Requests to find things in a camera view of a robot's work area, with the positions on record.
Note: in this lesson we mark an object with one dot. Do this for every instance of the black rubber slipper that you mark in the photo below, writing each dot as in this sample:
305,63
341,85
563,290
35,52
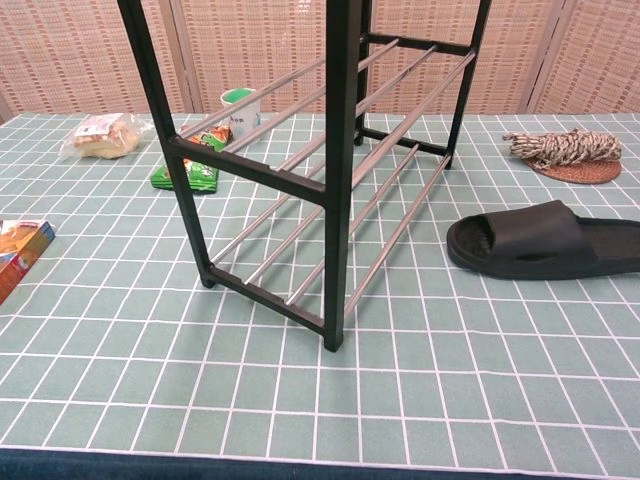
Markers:
530,240

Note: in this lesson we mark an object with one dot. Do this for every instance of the black metal shoe rack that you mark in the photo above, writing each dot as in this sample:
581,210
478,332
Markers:
335,200

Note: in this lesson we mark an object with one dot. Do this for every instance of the green snack bag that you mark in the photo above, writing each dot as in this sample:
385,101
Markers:
200,176

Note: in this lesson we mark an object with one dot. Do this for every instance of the white cup green lid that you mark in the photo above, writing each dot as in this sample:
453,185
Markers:
245,125

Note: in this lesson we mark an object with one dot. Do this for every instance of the green grid tablecloth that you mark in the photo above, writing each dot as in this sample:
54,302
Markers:
320,400

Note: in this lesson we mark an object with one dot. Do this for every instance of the clear bag of pastries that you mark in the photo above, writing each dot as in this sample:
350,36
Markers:
102,140

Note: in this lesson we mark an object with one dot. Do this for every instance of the round woven coaster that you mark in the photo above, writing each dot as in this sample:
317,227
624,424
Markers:
580,172

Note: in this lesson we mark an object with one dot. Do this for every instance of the orange carton box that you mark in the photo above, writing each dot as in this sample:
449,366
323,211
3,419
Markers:
20,250

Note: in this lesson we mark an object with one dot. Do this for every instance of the bamboo folding screen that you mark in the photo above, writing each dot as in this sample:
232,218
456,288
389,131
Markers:
75,55

